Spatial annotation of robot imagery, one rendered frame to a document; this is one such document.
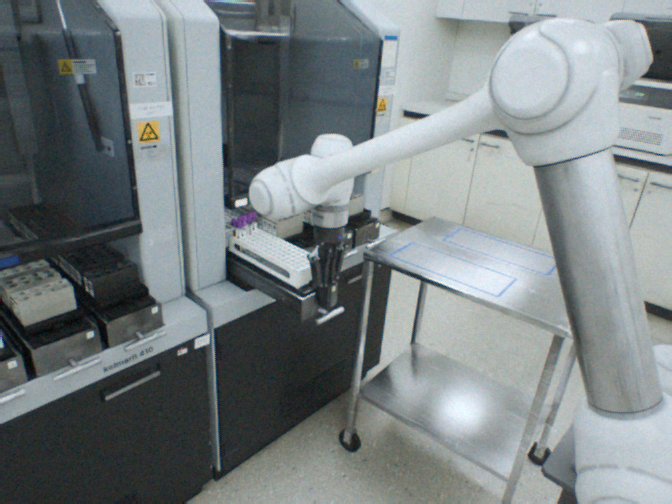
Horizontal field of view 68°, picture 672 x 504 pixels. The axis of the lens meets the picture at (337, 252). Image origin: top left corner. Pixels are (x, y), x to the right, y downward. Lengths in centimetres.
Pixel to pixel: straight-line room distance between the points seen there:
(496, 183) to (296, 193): 264
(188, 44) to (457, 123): 64
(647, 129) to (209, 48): 249
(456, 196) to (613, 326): 297
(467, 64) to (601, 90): 360
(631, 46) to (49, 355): 118
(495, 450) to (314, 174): 110
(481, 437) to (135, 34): 147
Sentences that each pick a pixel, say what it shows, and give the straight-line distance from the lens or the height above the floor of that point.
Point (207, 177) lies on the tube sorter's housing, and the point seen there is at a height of 106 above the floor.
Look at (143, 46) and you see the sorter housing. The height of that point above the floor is 137.
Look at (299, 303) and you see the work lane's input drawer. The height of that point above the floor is 79.
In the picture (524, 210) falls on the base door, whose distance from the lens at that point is 348.
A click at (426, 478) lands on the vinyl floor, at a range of 196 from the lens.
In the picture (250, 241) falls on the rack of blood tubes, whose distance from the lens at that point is 143.
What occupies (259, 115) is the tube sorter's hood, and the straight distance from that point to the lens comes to 138.
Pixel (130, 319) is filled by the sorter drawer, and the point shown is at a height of 79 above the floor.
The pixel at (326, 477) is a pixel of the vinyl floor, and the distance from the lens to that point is 190.
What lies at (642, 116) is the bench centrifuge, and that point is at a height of 109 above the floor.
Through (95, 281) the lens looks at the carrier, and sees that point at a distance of 126.
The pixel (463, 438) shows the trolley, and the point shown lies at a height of 28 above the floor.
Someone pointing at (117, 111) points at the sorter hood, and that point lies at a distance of 117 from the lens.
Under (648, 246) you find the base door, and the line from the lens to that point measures 331.
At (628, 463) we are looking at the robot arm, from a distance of 84.
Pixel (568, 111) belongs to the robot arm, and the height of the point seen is 138.
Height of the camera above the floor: 146
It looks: 25 degrees down
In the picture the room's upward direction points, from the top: 4 degrees clockwise
